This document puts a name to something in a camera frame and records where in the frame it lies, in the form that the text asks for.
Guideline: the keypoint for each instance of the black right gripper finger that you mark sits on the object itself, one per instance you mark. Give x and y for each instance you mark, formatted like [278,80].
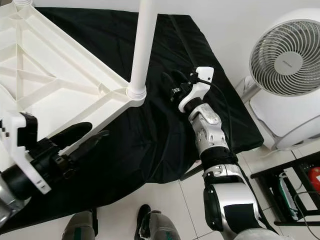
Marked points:
[168,83]
[181,79]

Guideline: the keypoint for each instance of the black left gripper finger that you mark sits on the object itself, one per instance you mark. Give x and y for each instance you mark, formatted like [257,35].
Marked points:
[75,134]
[90,145]

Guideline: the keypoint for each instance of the white plastic table leg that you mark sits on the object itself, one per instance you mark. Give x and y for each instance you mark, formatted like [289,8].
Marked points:
[22,2]
[142,45]

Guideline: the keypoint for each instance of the white plastic table top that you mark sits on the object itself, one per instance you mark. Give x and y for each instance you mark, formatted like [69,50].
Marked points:
[40,65]

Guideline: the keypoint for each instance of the black tablecloth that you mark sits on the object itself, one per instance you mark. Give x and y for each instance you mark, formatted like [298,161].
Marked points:
[180,125]

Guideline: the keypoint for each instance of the grey left robot foot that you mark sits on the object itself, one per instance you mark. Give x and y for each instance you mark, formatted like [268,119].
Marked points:
[80,227]

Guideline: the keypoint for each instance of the grey robot foot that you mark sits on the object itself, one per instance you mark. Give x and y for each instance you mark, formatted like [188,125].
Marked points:
[157,227]
[80,227]

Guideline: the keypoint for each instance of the white floor fan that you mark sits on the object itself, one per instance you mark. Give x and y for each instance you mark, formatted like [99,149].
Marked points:
[285,60]

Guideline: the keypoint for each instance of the grey right robot foot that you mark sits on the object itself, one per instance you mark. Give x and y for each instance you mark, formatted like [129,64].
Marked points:
[157,227]

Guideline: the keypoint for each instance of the green white appliance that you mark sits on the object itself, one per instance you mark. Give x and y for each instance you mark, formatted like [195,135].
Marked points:
[287,192]

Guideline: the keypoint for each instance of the red round object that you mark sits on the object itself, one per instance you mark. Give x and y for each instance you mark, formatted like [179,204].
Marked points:
[315,179]

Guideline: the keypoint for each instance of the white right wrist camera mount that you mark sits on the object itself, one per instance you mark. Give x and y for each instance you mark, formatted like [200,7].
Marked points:
[200,82]

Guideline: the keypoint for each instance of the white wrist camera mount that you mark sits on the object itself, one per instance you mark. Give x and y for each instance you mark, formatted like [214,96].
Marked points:
[25,145]
[200,82]

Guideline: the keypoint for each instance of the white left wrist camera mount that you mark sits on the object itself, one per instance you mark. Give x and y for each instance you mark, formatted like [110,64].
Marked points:
[25,145]

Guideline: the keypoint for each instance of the dark metal table frame bar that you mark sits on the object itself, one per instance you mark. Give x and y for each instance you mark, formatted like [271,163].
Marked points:
[190,173]

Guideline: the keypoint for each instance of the black metal furniture frame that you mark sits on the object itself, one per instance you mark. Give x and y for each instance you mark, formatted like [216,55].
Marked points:
[262,172]

